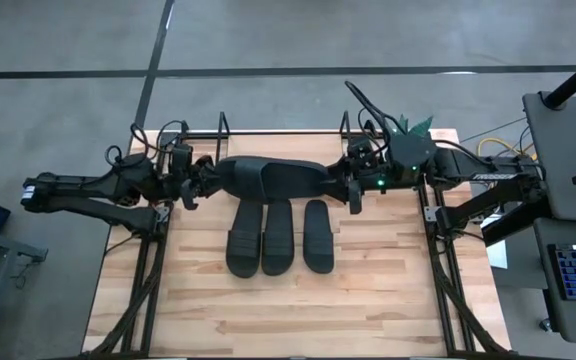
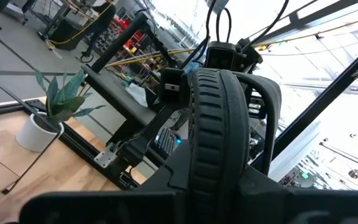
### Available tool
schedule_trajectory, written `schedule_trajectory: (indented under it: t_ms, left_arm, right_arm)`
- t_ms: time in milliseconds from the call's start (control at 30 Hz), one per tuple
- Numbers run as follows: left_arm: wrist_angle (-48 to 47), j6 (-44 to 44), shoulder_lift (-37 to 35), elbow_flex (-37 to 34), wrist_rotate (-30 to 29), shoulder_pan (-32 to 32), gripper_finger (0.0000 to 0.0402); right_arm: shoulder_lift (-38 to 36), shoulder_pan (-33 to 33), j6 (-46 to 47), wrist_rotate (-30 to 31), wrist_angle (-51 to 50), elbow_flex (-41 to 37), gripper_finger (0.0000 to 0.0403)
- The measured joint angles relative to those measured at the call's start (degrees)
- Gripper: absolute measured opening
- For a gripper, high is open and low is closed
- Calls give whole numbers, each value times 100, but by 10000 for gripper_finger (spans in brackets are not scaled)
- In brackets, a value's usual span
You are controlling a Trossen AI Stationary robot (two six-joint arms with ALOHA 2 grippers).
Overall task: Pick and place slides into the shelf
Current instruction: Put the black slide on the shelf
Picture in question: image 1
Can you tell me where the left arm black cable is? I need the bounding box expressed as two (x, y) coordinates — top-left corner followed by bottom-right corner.
(129, 119), (190, 157)

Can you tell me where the black pole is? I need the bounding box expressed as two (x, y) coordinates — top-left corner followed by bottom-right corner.
(542, 47), (576, 110)

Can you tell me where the black bar under desk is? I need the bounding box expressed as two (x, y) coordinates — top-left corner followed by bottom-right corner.
(481, 195), (552, 247)

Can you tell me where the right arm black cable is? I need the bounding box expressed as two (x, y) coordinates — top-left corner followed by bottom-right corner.
(344, 80), (395, 147)

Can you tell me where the white paper sheet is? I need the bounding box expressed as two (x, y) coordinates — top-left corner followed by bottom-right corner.
(486, 242), (509, 270)

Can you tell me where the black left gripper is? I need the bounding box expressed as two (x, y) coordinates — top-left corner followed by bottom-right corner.
(169, 143), (224, 212)

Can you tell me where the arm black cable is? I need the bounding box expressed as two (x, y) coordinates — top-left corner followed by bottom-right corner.
(129, 119), (190, 157)
(344, 80), (395, 147)

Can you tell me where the green plant in white pot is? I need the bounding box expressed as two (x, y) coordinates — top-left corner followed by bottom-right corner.
(395, 113), (435, 139)

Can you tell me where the thin black floor cable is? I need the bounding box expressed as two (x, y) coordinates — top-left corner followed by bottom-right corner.
(460, 117), (527, 144)

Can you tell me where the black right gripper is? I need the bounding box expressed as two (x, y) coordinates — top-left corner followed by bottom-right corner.
(324, 136), (396, 217)

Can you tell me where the black rubber slide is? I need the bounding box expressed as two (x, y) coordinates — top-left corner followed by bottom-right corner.
(215, 155), (343, 205)
(302, 198), (335, 275)
(261, 199), (295, 277)
(225, 199), (264, 279)

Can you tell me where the yellow cable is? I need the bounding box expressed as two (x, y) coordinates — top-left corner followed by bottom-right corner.
(476, 137), (539, 162)

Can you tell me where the black metal rig frame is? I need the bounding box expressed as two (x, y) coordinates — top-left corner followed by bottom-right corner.
(81, 119), (512, 360)

